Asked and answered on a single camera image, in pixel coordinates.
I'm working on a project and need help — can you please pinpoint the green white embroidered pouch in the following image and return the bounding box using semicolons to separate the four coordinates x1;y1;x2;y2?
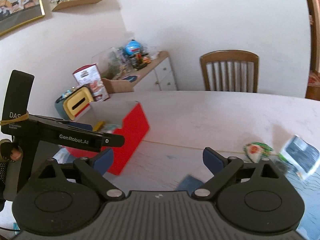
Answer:
243;142;274;163

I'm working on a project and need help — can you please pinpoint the white blue tissue pack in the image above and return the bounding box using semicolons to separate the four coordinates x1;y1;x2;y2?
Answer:
279;135;319;180

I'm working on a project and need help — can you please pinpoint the yellow small carton box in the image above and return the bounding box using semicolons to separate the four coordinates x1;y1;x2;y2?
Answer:
93;121;106;132

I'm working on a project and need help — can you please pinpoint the gloved left hand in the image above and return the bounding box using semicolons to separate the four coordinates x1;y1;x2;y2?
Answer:
1;139;23;183

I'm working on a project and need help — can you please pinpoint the yellow tissue box holder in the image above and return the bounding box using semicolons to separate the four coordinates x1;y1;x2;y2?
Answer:
54;85;94;121

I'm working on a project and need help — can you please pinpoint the red cardboard box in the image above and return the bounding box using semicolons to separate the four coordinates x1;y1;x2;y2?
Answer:
75;99;150;175

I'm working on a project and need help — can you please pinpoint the red white snack bag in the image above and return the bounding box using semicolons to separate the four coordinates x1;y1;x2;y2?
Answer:
73;64;109;101

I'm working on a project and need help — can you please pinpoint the brown wooden chair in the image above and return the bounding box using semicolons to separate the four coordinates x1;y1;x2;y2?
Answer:
200;50;259;93

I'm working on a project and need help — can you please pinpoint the white sideboard cabinet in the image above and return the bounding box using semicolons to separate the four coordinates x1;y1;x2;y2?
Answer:
103;51;177;94

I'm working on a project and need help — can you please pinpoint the framed family picture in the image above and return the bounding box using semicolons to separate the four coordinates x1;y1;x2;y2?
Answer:
1;0;45;36

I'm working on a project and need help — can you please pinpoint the wooden wall shelf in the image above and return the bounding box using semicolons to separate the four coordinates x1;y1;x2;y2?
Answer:
50;0;103;12

